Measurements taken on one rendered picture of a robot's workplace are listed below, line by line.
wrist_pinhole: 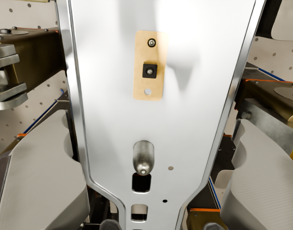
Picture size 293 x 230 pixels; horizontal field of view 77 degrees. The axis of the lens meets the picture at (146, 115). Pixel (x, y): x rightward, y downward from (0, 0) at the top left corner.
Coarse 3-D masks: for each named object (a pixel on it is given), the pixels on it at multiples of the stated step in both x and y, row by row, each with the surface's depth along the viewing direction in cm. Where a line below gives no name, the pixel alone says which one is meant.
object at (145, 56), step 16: (144, 32) 20; (160, 32) 20; (144, 48) 21; (160, 48) 21; (144, 64) 21; (160, 64) 22; (144, 80) 23; (160, 80) 23; (144, 96) 24; (160, 96) 24
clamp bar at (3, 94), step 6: (0, 60) 16; (6, 60) 16; (12, 60) 17; (18, 60) 18; (0, 66) 16; (12, 84) 18; (18, 84) 18; (24, 84) 19; (0, 90) 17; (6, 90) 17; (12, 90) 17; (18, 90) 18; (0, 96) 16; (6, 96) 17
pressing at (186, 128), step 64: (64, 0) 19; (128, 0) 19; (192, 0) 19; (256, 0) 19; (64, 64) 22; (128, 64) 22; (192, 64) 22; (128, 128) 27; (192, 128) 27; (128, 192) 34; (192, 192) 34
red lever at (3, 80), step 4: (0, 68) 16; (4, 68) 17; (0, 72) 16; (4, 72) 16; (0, 76) 16; (4, 76) 16; (8, 76) 17; (0, 80) 16; (4, 80) 17; (8, 80) 17; (0, 84) 17; (4, 84) 17; (0, 88) 17
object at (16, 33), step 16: (0, 32) 21; (16, 32) 22; (32, 32) 23; (48, 32) 25; (16, 48) 18; (32, 48) 20; (48, 48) 24; (16, 64) 18; (32, 64) 20; (48, 64) 24; (16, 80) 18; (32, 80) 21
